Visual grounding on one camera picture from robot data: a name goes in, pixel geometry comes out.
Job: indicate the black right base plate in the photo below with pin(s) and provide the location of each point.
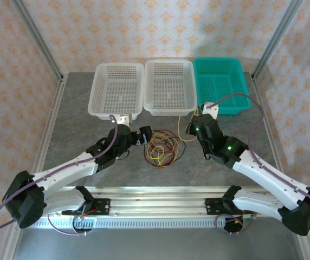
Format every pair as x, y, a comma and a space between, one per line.
212, 207

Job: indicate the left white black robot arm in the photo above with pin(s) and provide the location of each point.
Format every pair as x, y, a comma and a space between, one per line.
63, 173

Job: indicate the white perforated plastic basket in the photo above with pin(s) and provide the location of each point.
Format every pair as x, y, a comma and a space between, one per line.
168, 86
115, 90

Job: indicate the patterned backdrop cloth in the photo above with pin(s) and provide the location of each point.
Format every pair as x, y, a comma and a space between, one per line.
155, 27

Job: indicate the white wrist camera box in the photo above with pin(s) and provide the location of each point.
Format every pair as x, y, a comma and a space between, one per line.
211, 109
125, 119

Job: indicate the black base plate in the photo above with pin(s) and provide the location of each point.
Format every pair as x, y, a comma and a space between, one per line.
212, 207
103, 207

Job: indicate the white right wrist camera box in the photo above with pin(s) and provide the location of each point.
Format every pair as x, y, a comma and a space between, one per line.
125, 119

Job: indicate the aluminium mounting rail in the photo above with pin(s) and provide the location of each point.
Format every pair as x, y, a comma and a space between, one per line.
157, 203

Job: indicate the aluminium table edge rail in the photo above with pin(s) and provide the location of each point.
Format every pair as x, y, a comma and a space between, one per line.
301, 243
8, 243

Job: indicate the aluminium frame post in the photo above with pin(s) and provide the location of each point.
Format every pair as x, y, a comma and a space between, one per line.
279, 35
35, 38

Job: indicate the teal perforated plastic basket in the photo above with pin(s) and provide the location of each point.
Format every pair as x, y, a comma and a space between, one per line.
220, 84

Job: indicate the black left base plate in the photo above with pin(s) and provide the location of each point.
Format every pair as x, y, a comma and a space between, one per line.
103, 207

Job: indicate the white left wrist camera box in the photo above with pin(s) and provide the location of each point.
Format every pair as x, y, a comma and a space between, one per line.
211, 109

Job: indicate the small green circuit board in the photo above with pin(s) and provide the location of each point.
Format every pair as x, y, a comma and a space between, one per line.
250, 216

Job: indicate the grey metal shelf panel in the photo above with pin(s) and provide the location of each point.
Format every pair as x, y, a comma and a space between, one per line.
155, 243

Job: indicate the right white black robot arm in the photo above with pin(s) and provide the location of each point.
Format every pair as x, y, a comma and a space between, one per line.
266, 173

